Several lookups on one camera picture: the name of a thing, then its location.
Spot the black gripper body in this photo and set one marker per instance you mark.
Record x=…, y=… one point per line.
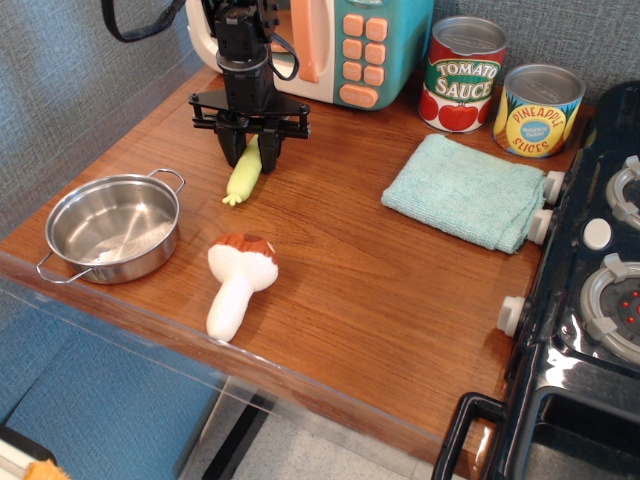
x=249, y=101

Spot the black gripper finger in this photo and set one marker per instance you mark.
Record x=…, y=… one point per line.
x=270, y=142
x=232, y=140

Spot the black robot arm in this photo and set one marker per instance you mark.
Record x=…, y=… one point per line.
x=244, y=29

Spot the teal folded towel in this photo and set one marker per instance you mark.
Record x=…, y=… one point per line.
x=466, y=193

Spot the plush mushroom toy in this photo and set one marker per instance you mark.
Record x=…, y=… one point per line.
x=243, y=264

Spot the toy microwave teal and pink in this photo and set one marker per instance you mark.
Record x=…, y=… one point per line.
x=357, y=54

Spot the tomato sauce can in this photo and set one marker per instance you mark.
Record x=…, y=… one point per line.
x=464, y=60

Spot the pineapple slices can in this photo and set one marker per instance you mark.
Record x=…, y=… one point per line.
x=538, y=107

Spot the orange and black object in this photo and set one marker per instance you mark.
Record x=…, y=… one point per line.
x=23, y=458

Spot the black toy stove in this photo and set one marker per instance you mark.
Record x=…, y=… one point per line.
x=571, y=409

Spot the steel pot with handles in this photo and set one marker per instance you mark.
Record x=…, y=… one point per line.
x=117, y=228

